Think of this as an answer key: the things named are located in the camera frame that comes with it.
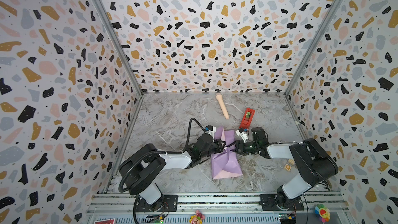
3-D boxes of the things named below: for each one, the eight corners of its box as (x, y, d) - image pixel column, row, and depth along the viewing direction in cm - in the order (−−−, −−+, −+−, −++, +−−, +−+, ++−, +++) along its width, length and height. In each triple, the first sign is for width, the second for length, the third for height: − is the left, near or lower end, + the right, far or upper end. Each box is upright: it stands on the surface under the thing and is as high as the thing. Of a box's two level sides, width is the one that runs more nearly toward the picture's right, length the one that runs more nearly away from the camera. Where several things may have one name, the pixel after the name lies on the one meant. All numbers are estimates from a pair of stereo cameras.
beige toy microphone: (226, 119, 108) (226, 117, 106) (215, 96, 123) (215, 93, 121) (232, 118, 109) (232, 116, 107) (220, 95, 124) (220, 92, 122)
